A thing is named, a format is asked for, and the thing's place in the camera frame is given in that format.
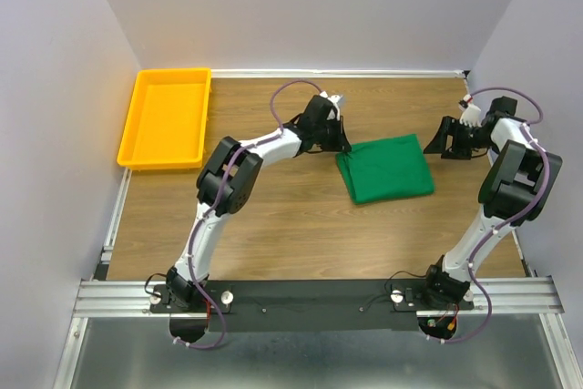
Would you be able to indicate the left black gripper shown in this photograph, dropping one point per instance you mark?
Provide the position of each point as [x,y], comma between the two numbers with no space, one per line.
[340,143]

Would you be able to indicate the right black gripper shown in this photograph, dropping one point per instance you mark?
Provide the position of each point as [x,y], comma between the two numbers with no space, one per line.
[437,144]

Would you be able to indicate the green t shirt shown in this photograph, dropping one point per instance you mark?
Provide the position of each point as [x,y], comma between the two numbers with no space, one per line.
[385,169]

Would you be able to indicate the yellow plastic tray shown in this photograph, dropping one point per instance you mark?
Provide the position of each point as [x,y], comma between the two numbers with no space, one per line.
[166,121]

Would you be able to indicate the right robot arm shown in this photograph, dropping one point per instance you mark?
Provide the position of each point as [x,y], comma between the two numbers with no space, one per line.
[514,191]

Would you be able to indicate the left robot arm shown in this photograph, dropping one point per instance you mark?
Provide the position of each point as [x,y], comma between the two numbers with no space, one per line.
[227,180]

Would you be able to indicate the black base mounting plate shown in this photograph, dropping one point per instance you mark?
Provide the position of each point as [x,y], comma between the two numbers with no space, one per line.
[307,306]

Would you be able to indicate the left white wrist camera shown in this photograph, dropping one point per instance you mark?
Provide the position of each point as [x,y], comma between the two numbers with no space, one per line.
[337,102]

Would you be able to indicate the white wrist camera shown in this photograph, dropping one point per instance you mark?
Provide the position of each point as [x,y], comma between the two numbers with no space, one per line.
[471,113]
[337,102]

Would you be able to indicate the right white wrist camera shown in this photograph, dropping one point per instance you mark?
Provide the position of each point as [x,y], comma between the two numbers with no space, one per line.
[471,113]

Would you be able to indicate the aluminium front rail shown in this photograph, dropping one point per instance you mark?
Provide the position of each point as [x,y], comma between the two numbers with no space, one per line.
[531,295]

